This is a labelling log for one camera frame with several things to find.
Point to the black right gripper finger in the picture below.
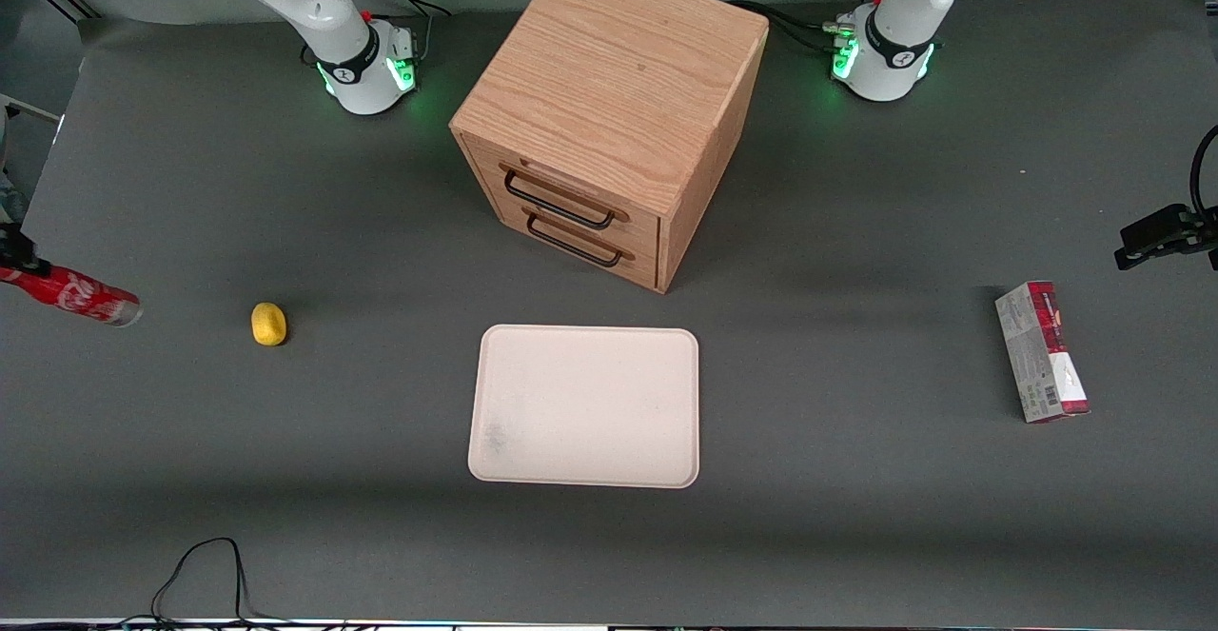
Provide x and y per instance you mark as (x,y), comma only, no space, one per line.
(14,248)

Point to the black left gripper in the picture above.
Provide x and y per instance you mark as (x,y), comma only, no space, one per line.
(1183,228)

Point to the red coke bottle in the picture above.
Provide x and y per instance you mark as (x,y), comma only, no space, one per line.
(81,295)

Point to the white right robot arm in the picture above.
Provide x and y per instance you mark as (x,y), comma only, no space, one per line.
(324,12)

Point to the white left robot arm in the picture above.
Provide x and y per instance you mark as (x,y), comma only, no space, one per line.
(899,31)

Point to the cream rectangular plastic tray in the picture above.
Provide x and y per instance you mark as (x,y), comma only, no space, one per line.
(585,407)

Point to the grey and red carton box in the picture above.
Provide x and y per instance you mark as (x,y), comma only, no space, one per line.
(1042,355)

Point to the yellow lemon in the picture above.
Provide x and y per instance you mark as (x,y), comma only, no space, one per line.
(268,324)

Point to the oak wooden drawer cabinet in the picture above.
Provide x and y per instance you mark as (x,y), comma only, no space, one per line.
(609,88)

